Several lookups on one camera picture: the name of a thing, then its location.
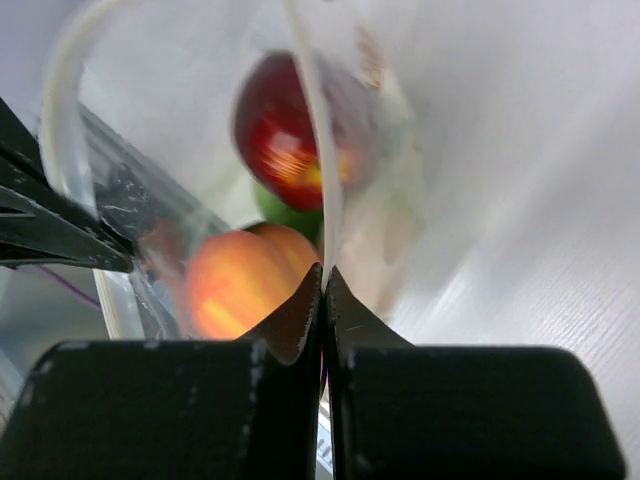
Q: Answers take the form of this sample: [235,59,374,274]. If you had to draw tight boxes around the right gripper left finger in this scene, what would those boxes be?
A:
[1,266,321,479]

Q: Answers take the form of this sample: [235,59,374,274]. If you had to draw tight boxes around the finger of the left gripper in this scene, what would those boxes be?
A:
[1,102,134,273]

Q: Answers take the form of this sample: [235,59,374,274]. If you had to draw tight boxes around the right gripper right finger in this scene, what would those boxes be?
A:
[324,271,627,479]

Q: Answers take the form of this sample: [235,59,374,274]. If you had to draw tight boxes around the peach fruit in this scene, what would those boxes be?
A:
[185,222,321,340]

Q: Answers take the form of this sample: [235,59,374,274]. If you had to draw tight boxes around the green lettuce leaf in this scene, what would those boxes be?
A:
[253,183,323,243]

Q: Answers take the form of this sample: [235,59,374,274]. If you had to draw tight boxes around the clear zip top bag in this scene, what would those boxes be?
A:
[38,1,429,340]

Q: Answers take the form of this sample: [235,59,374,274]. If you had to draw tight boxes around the red apple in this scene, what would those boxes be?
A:
[233,52,376,211]

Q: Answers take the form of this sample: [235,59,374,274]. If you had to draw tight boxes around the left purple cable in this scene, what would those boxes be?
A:
[34,264,104,309]

